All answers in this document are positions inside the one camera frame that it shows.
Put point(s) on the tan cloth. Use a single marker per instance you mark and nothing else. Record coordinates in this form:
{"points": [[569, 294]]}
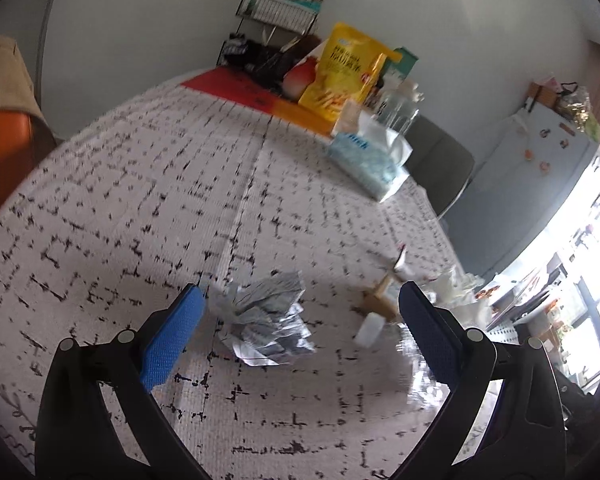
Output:
{"points": [[5, 75]]}

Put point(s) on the blue tissue pack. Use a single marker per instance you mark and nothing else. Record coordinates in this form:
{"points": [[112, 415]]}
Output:
{"points": [[365, 160]]}

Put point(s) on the orange snack packet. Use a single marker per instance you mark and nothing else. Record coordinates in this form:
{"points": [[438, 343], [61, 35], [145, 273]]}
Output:
{"points": [[375, 77]]}

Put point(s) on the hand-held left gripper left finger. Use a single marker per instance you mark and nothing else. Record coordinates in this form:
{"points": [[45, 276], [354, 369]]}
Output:
{"points": [[172, 335]]}

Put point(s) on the clear plastic wrapper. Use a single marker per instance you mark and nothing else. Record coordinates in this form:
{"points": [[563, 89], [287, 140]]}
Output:
{"points": [[415, 385]]}

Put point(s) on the small white container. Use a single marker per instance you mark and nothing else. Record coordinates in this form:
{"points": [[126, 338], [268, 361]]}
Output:
{"points": [[370, 330]]}

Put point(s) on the clear bottle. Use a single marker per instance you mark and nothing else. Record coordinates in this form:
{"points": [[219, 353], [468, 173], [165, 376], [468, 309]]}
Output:
{"points": [[397, 107]]}

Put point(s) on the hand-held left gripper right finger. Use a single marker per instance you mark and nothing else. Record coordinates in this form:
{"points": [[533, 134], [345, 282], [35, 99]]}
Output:
{"points": [[430, 330]]}

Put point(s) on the yellow snack bag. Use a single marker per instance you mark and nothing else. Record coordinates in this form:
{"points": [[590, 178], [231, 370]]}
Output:
{"points": [[337, 75]]}

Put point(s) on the clear bag of goods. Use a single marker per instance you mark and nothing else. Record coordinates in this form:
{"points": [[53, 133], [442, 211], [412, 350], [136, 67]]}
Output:
{"points": [[577, 107]]}

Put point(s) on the white red-tipped wrapper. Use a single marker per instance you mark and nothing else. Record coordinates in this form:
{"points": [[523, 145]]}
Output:
{"points": [[400, 262]]}

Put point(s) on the grey paper ball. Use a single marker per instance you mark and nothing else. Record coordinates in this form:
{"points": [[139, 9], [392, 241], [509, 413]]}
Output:
{"points": [[265, 315]]}

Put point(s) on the white teal box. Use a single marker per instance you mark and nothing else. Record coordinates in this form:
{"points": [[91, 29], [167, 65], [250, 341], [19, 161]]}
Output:
{"points": [[280, 7]]}

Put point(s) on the red orange mat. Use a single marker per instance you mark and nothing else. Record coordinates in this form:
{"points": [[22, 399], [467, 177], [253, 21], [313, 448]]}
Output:
{"points": [[240, 92]]}

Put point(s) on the white refrigerator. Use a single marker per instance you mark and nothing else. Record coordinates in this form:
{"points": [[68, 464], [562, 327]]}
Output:
{"points": [[520, 195]]}

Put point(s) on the brown box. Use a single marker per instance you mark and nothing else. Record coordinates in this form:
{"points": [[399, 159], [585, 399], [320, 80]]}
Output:
{"points": [[540, 95]]}

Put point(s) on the black bag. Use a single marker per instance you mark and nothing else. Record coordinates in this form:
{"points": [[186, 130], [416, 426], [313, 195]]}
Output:
{"points": [[265, 60]]}

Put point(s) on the box with peach print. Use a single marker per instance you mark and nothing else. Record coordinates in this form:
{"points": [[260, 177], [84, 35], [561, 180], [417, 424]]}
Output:
{"points": [[300, 77]]}

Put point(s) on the group of fridge magnets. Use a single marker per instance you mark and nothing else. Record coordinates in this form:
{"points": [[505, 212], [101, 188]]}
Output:
{"points": [[545, 133]]}

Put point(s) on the kitchen counter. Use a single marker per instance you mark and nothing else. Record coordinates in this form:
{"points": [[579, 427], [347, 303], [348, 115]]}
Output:
{"points": [[545, 300]]}

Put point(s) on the orange chair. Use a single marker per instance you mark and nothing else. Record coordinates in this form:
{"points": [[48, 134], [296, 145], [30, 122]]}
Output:
{"points": [[5, 160]]}

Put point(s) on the crumpled white tissue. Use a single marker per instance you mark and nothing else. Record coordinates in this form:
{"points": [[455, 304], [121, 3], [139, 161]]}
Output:
{"points": [[455, 290]]}

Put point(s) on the green box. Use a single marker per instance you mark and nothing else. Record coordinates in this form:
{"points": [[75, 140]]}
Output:
{"points": [[405, 60]]}

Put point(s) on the grey chair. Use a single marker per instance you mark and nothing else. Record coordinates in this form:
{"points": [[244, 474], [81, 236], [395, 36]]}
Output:
{"points": [[440, 160]]}

